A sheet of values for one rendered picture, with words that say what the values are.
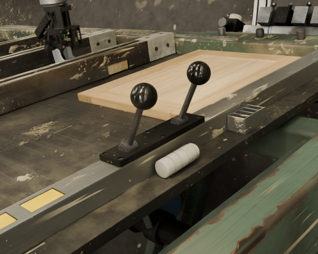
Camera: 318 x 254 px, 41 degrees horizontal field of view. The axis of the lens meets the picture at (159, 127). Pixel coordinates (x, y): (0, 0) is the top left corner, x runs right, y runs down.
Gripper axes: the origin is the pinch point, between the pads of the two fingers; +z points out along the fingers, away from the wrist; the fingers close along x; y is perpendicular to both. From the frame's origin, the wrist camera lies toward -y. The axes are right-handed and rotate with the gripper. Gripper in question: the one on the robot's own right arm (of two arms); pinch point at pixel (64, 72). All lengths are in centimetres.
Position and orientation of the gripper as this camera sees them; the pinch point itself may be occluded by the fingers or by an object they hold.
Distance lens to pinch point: 133.0
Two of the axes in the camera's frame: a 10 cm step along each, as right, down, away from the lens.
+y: 7.2, 1.9, -6.7
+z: 1.1, 9.2, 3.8
